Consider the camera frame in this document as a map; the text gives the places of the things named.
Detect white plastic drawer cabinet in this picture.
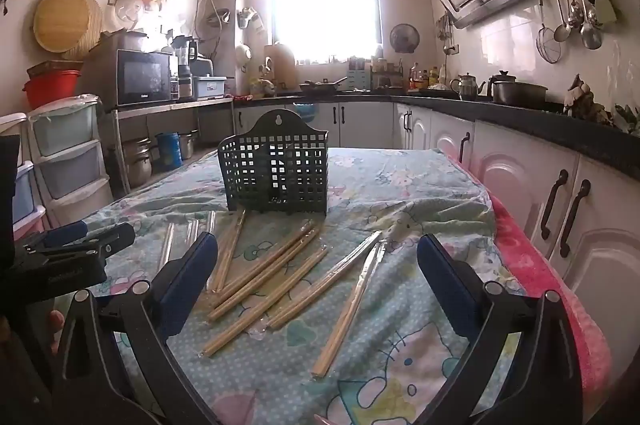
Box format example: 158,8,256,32
0,112,48,241

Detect black microwave oven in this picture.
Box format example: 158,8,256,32
116,49,180,106

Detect stacked steel pots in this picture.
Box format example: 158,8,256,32
122,139,155,188

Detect bunch of wooden chopsticks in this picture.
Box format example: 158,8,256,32
157,207,388,378

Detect grey-blue plastic box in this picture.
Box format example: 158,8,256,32
192,75,230,100

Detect wooden cutting board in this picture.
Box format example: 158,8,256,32
263,44,297,90

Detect cartoon printed teal blanket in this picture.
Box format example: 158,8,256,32
52,146,526,425

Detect red plastic bucket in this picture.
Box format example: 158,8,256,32
22,70,82,110

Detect metal shelf rack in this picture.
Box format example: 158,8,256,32
107,97,237,198

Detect pink fleece blanket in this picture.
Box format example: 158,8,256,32
440,150,613,406

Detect steel kettle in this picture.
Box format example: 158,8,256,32
449,72,487,102

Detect black kitchen countertop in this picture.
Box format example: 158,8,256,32
232,87,640,180

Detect black frying pan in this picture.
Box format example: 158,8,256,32
299,77,349,96

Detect small steel ladle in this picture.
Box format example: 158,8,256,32
551,0,572,43

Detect wire skimmer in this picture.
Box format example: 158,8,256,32
536,0,564,64

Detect ginger root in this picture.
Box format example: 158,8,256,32
562,74,615,126

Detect white plastic hanging container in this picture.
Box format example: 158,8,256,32
234,44,253,73

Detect countertop spice rack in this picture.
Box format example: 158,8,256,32
370,57,405,90

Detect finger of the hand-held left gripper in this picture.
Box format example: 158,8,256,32
44,221,90,249
22,223,137,258

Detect pastel plastic drawer cabinet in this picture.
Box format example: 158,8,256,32
27,94,115,226

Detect hanging steel bowl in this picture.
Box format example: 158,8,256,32
206,7,232,29

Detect small black round fan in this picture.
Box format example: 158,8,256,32
389,23,420,54

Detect cluster of condiment bottles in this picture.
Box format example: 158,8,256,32
407,61,447,92

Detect black blender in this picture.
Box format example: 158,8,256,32
173,35,199,102

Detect round woven bamboo tray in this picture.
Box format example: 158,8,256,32
33,0,104,60

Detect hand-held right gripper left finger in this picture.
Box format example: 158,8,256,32
50,231,221,425

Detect black plastic mesh basket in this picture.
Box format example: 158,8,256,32
217,108,330,217

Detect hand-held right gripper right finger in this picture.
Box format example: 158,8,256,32
416,232,586,425

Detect black cooking pot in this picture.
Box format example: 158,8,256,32
487,70,549,110

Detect small steel pot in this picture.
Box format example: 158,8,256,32
177,132,199,160

